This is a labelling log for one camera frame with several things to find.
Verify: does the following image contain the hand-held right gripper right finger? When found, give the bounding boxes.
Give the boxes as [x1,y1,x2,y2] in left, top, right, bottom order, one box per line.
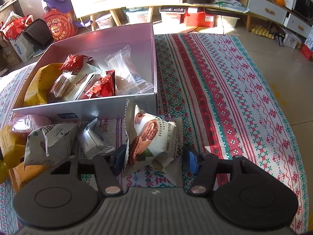
[183,144,261,197]

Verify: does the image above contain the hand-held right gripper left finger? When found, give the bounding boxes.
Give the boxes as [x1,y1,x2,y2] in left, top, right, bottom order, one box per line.
[49,144,128,197]

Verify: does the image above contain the small silver snack packet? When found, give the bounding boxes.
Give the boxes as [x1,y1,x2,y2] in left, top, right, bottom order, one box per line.
[78,119,115,156]

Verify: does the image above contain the white green nut packet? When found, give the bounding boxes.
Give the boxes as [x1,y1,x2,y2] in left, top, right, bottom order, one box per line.
[122,99,183,186]

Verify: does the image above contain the silver cardboard box pink inside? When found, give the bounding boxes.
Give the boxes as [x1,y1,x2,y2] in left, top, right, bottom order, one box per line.
[12,23,158,121]

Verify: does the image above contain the grey white nut packet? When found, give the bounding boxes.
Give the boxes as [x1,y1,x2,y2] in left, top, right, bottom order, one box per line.
[23,122,80,167]

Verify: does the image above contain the red foil snack packet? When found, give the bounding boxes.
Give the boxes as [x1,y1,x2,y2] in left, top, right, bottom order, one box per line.
[59,54,93,75]
[84,70,116,99]

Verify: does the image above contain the clear rice cracker packet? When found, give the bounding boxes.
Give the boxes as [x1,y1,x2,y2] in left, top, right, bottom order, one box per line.
[105,44,155,95]

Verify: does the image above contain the clear packet brown cake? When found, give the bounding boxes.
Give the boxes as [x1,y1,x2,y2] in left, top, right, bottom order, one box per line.
[50,75,72,98]

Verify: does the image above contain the pink snack packet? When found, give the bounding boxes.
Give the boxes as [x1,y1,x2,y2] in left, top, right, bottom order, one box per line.
[11,115,52,133]

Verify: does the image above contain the bright yellow snack packet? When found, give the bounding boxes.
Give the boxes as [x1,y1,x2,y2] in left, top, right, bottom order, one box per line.
[0,125,26,184]

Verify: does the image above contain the large yellow snack bag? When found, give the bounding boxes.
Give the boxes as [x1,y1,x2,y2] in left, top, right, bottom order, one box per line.
[23,63,66,106]

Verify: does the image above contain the red green patterned woven mat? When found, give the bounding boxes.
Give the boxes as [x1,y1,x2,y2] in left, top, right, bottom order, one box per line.
[0,33,309,235]

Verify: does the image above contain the small clear storage bin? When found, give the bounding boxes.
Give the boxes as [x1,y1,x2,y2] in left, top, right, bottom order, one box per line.
[94,13,115,30]

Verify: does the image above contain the red storage box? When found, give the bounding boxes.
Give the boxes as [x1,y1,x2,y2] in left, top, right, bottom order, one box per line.
[183,6,218,28]

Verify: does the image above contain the white storage bin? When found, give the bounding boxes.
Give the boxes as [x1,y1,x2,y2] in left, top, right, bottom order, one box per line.
[216,13,241,28]

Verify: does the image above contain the clear storage bin green lid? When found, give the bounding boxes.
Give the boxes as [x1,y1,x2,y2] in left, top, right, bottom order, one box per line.
[125,7,149,25]

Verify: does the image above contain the clear storage bin black lid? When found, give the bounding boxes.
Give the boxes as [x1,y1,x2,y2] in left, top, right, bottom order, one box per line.
[159,6,186,24]

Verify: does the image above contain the yellow egg tray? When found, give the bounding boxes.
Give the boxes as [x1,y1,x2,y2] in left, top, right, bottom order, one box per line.
[252,26,275,40]

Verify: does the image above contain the red printed gift bag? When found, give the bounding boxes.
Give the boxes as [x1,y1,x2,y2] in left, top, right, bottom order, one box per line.
[43,8,79,40]

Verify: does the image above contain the white paper bag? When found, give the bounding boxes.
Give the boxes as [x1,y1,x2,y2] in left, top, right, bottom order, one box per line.
[10,33,36,63]

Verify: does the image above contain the black plastic basket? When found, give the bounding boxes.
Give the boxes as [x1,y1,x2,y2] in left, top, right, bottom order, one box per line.
[22,18,54,49]

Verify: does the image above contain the red flat box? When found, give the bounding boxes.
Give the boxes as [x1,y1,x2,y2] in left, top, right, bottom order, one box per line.
[300,43,313,60]

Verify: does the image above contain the low wooden cabinet white drawers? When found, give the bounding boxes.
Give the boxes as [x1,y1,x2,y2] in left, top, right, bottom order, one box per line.
[180,0,313,33]

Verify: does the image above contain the red plastic bag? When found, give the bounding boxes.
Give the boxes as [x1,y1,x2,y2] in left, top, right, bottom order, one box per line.
[0,15,33,40]

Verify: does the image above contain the white microwave oven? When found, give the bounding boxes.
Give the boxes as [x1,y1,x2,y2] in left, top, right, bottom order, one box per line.
[292,0,313,26]

